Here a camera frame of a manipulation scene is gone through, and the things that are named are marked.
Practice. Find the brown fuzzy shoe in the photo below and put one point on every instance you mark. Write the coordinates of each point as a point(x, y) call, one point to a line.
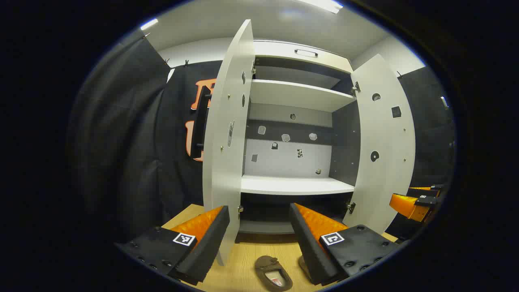
point(272, 273)
point(304, 268)

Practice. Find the ceiling light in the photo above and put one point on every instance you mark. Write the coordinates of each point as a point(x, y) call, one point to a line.
point(324, 5)
point(149, 23)

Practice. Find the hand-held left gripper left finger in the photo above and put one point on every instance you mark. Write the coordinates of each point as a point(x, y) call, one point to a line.
point(211, 243)

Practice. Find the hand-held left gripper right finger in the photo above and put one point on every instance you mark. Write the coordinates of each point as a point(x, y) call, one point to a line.
point(304, 243)

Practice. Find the white cabinet door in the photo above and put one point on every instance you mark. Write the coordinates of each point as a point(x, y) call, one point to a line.
point(385, 174)
point(223, 170)

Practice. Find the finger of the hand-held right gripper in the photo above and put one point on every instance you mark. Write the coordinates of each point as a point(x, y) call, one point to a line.
point(405, 205)
point(436, 189)

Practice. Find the black backdrop cloth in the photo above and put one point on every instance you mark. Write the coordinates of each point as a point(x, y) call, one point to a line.
point(121, 142)

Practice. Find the white cabinet drawer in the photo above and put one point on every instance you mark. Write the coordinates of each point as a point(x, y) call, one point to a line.
point(284, 50)

